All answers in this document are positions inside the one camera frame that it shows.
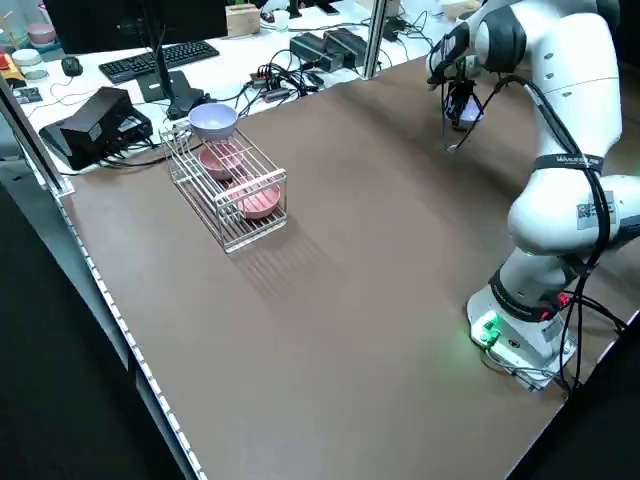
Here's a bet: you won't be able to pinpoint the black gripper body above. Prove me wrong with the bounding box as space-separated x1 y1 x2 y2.
444 81 477 132

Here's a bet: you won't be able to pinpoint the lavender bowl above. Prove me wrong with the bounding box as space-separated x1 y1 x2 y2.
188 103 239 143
457 94 487 129

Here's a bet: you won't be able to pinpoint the pink bowl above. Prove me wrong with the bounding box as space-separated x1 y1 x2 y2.
198 142 246 182
234 177 283 220

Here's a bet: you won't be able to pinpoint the black power brick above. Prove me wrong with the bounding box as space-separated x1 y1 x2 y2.
323 28 370 69
289 32 347 72

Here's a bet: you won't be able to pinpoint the black usb hub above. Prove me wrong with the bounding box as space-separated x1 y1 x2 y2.
249 69 292 102

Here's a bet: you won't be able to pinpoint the small cardboard box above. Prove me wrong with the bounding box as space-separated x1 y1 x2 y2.
224 3 262 37

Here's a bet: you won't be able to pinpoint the black stand base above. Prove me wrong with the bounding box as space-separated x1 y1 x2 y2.
137 69 207 122

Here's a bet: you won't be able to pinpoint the black keyboard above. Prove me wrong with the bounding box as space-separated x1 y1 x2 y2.
98 39 221 85

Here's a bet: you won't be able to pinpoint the black monitor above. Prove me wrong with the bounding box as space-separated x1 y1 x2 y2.
43 0 229 55

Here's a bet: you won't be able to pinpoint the black electronics box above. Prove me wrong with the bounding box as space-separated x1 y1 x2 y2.
38 86 154 171

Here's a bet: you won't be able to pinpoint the stacked pink bowls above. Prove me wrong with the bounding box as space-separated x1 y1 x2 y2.
27 23 57 49

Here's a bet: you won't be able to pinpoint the white round container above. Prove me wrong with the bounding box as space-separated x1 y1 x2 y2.
12 48 44 70

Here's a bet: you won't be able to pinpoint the aluminium frame post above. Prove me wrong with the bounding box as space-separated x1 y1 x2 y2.
360 0 390 80
0 74 76 196

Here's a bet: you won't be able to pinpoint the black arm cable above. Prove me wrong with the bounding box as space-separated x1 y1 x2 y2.
442 74 631 399

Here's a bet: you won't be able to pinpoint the metal wire dish rack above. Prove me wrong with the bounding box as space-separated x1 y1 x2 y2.
158 122 290 255

